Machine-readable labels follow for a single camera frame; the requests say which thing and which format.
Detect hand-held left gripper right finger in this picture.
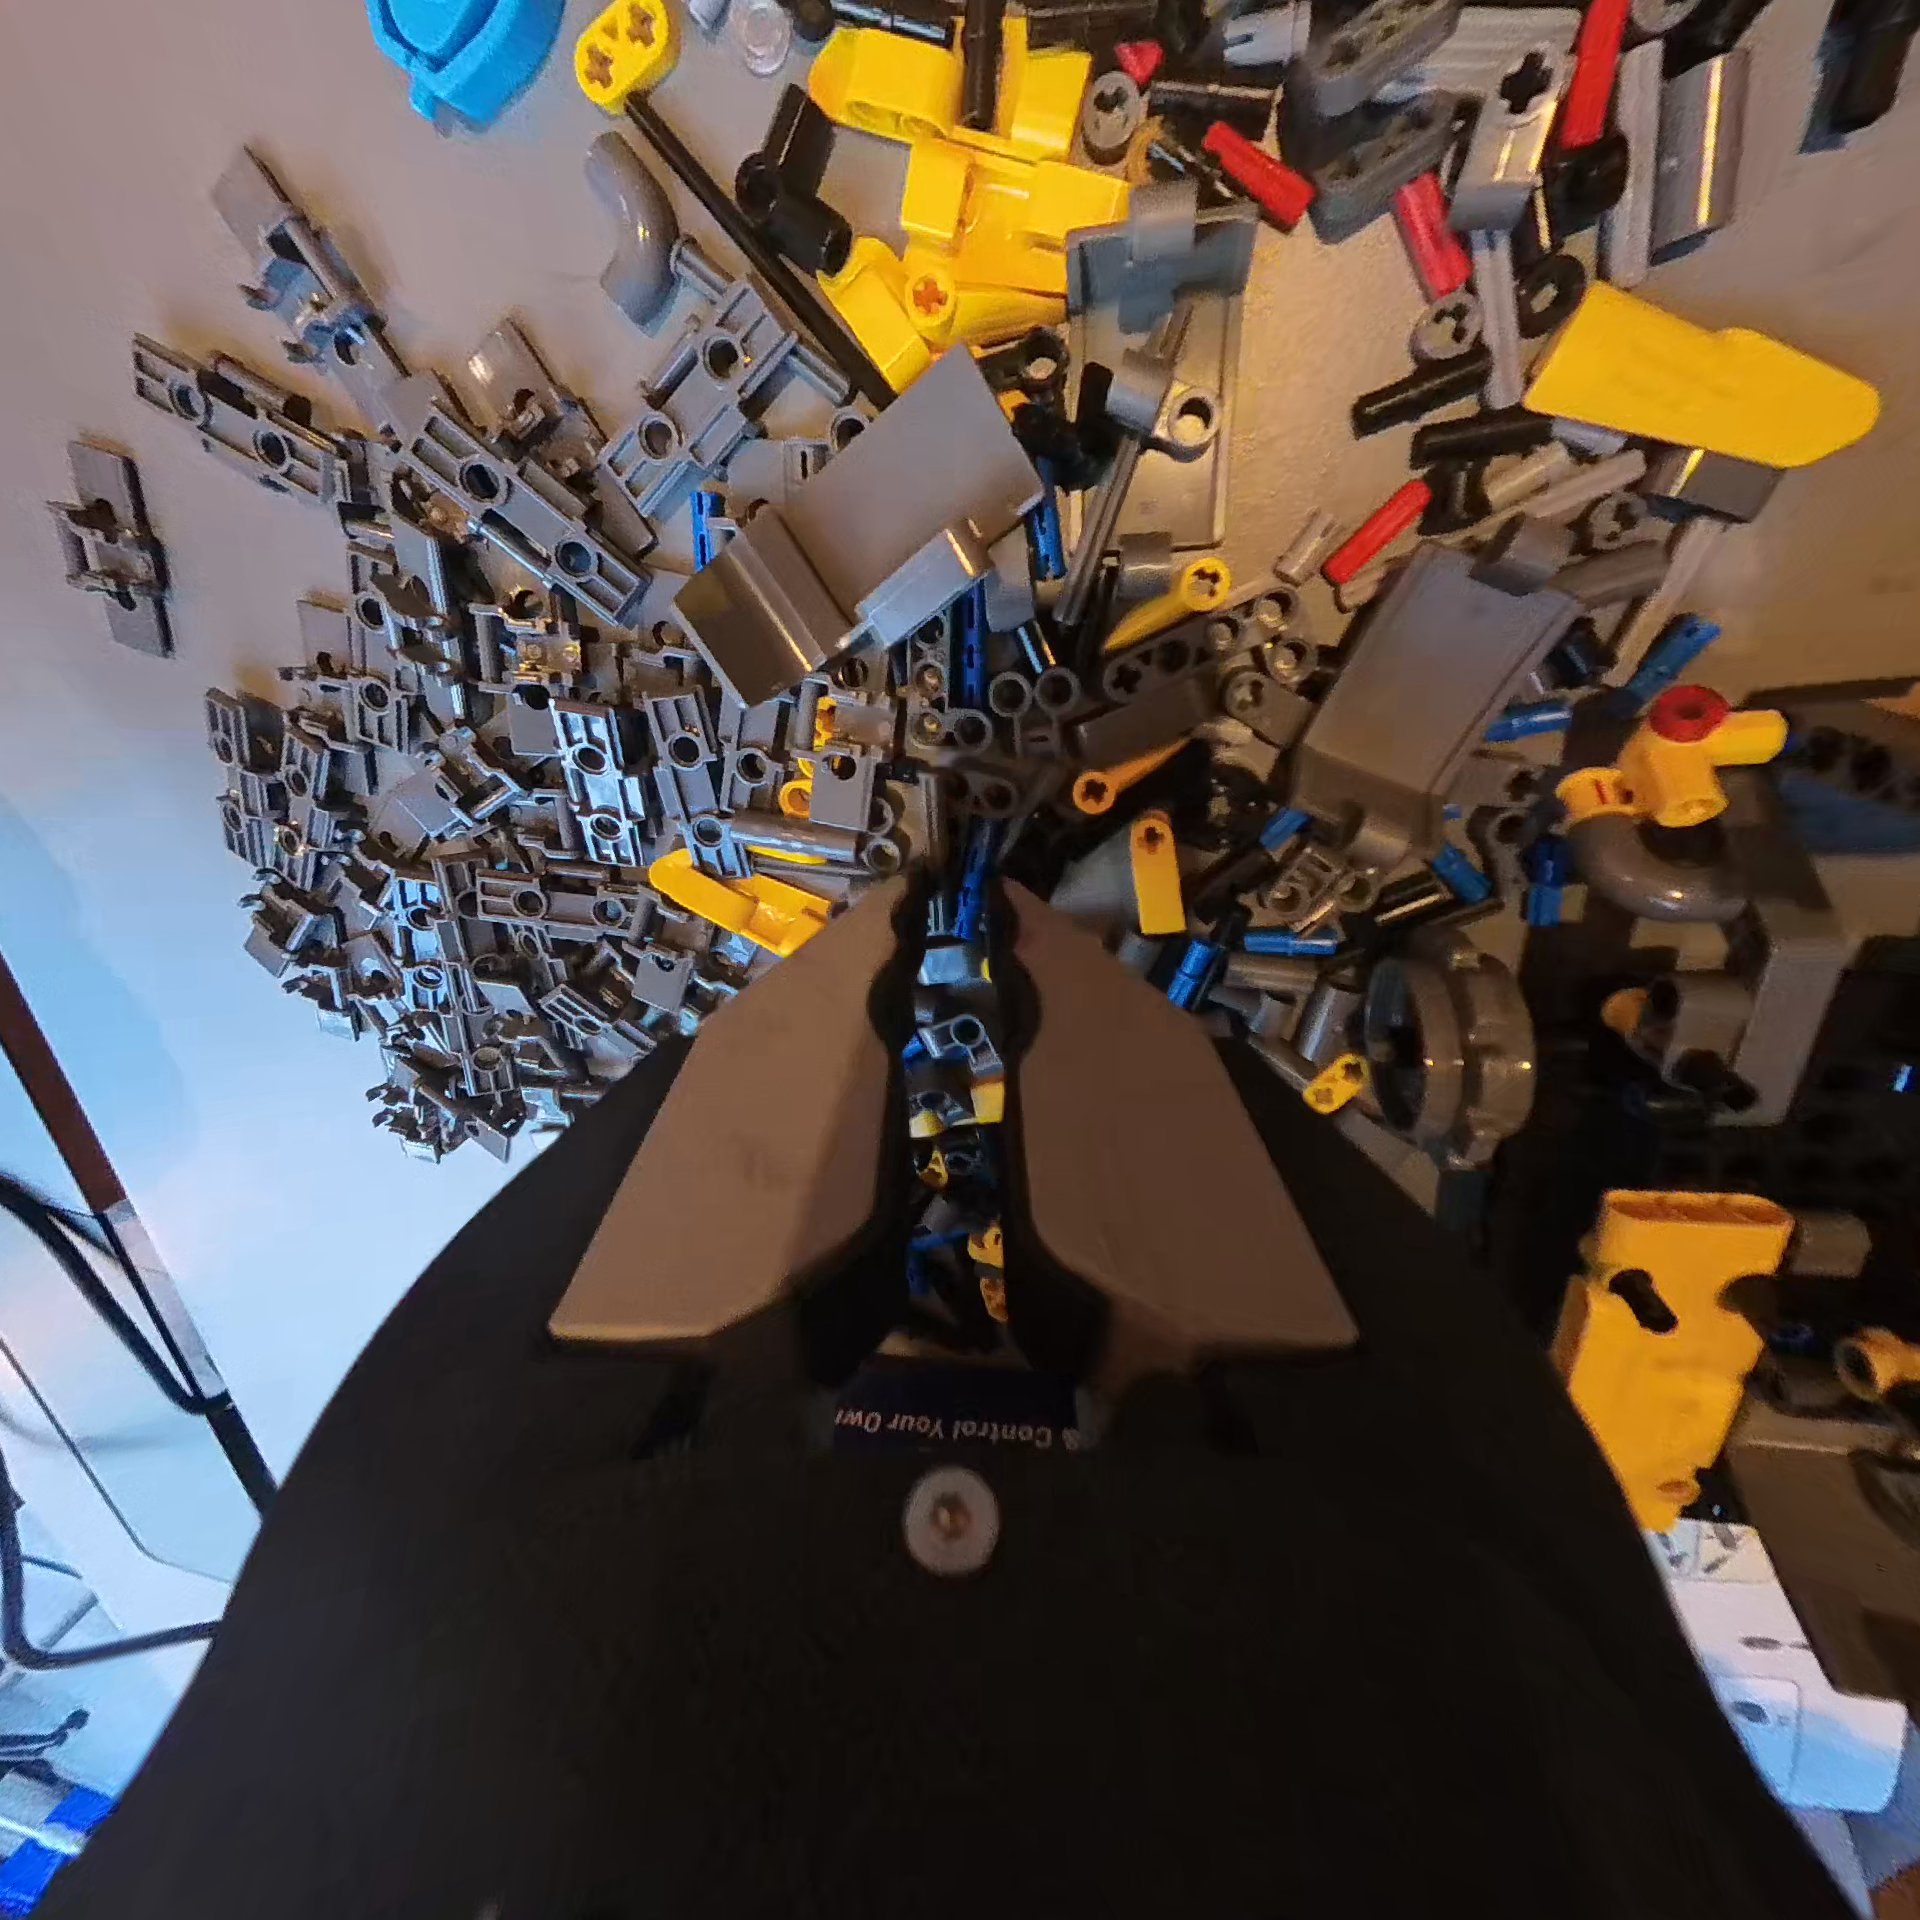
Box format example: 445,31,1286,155
994,879,1362,1387

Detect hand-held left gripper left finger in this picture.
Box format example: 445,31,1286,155
549,874,918,1387

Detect pile of small toy parts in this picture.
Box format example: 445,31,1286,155
45,0,1920,1352

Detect yellow toy vehicle model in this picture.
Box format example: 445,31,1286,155
1510,681,1920,1651

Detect grey desk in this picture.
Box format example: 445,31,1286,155
0,0,1920,1352

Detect dark grey curved toy fender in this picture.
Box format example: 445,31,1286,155
1286,540,1588,845

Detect large grey angled toy panel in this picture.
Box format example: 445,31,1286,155
670,343,1051,707

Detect white monitor stand base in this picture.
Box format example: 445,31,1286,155
0,1318,262,1581

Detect yellow curved toy panel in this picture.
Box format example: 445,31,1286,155
1521,282,1888,470

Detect blue curved toy panel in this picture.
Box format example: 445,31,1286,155
362,0,570,130

